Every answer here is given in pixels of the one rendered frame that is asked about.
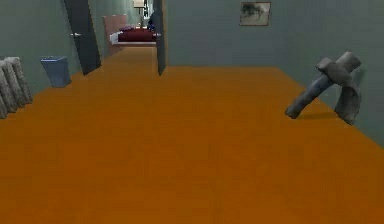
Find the framed grey wall picture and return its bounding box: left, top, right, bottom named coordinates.
left=239, top=1, right=272, bottom=27

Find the bed with red cover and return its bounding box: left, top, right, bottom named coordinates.
left=109, top=26, right=162, bottom=46

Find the grey post with draped cloth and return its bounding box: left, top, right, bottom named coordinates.
left=284, top=50, right=363, bottom=126

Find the dark grey room door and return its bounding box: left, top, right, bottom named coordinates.
left=63, top=0, right=102, bottom=76

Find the blue waste bin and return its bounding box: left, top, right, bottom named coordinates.
left=40, top=55, right=73, bottom=89

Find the dark grey open door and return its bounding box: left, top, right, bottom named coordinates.
left=152, top=0, right=169, bottom=76

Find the pink headboard panel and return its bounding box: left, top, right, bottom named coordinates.
left=102, top=13, right=128, bottom=56

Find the grey ribbed furniture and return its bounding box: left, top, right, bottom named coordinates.
left=0, top=56, right=34, bottom=120

